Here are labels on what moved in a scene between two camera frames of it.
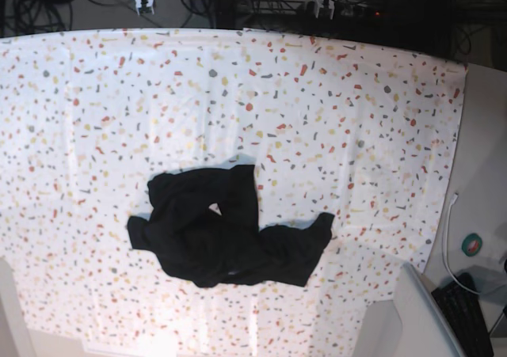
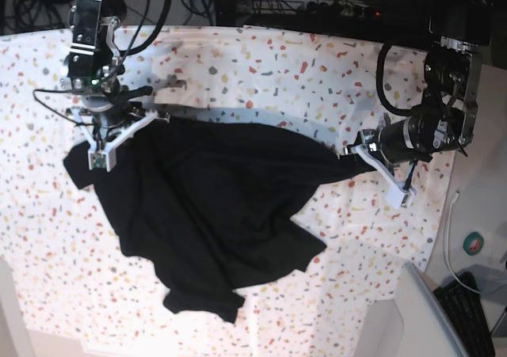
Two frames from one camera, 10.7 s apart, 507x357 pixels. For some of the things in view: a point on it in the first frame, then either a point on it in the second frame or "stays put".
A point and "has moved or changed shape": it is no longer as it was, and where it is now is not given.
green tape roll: [471, 244] stays put
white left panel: [14, 337] stays put
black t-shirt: [203, 225] has moved or changed shape
